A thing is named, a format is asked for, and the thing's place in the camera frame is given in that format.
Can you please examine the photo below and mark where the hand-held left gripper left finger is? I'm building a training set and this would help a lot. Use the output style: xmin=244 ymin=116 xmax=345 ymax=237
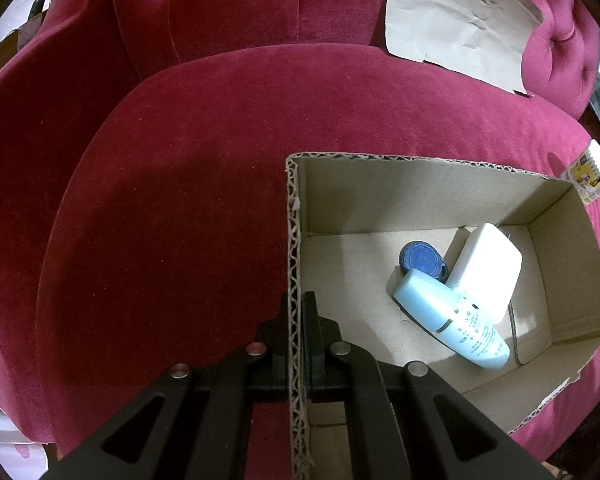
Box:
xmin=40 ymin=292 xmax=290 ymax=480

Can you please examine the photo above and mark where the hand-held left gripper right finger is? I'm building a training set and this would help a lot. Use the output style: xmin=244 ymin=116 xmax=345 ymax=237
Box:
xmin=304 ymin=291 xmax=556 ymax=480

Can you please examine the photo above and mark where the round blue tin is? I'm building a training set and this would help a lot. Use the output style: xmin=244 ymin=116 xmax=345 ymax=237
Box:
xmin=399 ymin=241 xmax=451 ymax=285

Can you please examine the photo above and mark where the light blue cosmetic bottle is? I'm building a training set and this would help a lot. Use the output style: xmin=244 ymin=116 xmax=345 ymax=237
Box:
xmin=393 ymin=268 xmax=511 ymax=371

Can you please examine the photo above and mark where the cardboard box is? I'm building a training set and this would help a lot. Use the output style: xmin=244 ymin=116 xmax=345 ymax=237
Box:
xmin=285 ymin=152 xmax=600 ymax=480

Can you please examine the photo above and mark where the white rectangular power bank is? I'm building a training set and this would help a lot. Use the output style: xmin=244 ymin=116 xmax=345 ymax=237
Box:
xmin=446 ymin=223 xmax=523 ymax=325

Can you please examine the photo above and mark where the white printed cloth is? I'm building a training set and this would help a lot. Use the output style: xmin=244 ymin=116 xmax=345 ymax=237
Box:
xmin=0 ymin=385 xmax=56 ymax=480

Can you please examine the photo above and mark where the red velvet tufted sofa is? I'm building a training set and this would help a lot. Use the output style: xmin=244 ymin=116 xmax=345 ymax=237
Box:
xmin=0 ymin=0 xmax=600 ymax=480

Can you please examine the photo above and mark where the brown paper sheet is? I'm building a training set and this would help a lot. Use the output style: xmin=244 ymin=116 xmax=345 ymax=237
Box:
xmin=384 ymin=0 xmax=546 ymax=96

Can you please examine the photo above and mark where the small brown cardboard carton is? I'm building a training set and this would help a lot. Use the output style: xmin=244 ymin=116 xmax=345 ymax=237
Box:
xmin=0 ymin=12 xmax=43 ymax=68

